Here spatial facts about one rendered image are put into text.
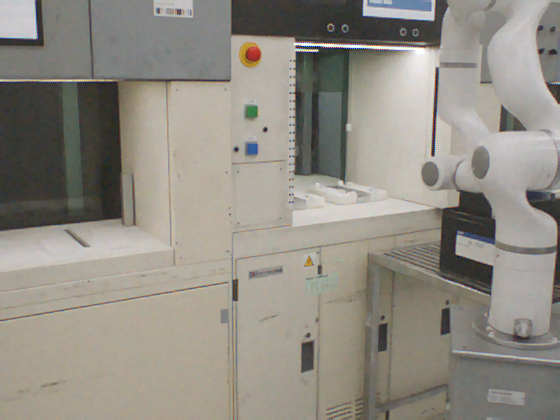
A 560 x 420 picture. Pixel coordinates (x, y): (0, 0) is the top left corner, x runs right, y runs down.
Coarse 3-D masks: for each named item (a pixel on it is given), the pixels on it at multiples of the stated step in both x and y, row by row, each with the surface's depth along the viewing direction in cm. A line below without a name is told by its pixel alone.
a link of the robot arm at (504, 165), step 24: (480, 144) 126; (504, 144) 122; (528, 144) 122; (552, 144) 123; (480, 168) 125; (504, 168) 121; (528, 168) 122; (552, 168) 123; (504, 192) 123; (504, 216) 127; (528, 216) 124; (504, 240) 129; (528, 240) 126; (552, 240) 126
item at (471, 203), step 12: (468, 192) 174; (480, 192) 181; (552, 192) 162; (468, 204) 175; (480, 204) 171; (540, 204) 163; (552, 204) 165; (480, 216) 171; (492, 216) 168; (552, 216) 166
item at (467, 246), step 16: (448, 208) 180; (448, 224) 177; (464, 224) 172; (480, 224) 167; (448, 240) 178; (464, 240) 172; (480, 240) 167; (448, 256) 178; (464, 256) 173; (480, 256) 168; (464, 272) 173; (480, 272) 168
